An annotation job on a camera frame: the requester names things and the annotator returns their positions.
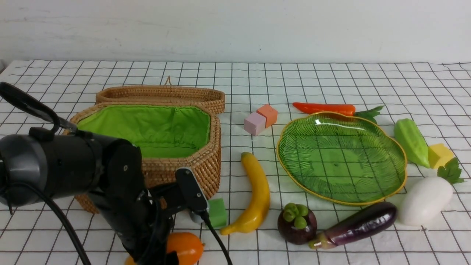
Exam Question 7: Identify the yellow banana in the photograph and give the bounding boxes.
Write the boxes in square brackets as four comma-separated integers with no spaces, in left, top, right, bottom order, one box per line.
[219,152,271,236]

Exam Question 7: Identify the orange foam cube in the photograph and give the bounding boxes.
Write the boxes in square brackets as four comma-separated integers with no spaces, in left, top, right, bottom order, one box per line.
[257,104,278,128]

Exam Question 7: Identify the woven rattan basket green lining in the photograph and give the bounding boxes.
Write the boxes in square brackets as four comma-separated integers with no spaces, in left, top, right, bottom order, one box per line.
[71,102,222,199]

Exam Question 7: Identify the white radish with leaves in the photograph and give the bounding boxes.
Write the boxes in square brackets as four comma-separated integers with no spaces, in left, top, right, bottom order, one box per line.
[399,157,464,226]

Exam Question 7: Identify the light green bitter gourd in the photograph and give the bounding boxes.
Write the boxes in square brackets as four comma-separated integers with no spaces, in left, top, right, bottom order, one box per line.
[394,119,430,168]

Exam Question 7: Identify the white checkered tablecloth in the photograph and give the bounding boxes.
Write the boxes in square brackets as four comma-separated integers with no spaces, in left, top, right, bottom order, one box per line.
[1,60,470,265]

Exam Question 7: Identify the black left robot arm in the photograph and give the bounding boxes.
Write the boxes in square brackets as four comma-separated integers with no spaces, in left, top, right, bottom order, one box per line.
[1,82,193,265]

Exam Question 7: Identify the woven rattan basket lid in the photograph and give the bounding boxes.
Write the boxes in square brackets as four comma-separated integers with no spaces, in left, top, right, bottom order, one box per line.
[95,77,226,114]

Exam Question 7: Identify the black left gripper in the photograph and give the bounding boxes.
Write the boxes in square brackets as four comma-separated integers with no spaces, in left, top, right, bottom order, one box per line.
[88,138,184,264]

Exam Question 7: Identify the dark purple mangosteen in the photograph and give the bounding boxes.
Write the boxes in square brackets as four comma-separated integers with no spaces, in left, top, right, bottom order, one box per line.
[277,202,318,245]

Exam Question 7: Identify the orange yellow mango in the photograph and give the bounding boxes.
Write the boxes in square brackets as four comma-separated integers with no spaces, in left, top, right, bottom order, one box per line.
[144,233,205,265]

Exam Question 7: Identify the green leaf-shaped glass plate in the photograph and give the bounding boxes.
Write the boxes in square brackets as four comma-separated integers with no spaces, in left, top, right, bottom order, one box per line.
[276,112,408,206]

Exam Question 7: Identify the orange carrot with leaves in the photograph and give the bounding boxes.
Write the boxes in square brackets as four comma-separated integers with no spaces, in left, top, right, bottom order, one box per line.
[292,102,384,124]

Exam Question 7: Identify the pink foam cube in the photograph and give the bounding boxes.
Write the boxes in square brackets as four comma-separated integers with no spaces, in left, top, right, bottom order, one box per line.
[244,112,266,136]

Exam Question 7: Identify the purple eggplant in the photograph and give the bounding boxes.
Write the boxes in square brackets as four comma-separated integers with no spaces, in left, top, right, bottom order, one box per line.
[308,201,398,250]

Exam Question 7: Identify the black camera cable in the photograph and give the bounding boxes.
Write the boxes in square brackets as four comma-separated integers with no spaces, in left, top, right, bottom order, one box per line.
[0,182,234,265]

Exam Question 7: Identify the yellow foam cube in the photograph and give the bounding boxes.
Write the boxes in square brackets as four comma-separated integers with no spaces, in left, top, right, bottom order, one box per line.
[428,143,454,169]

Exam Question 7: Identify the green foam cube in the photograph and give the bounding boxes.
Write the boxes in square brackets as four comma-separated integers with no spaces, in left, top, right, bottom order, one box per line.
[208,198,227,229]

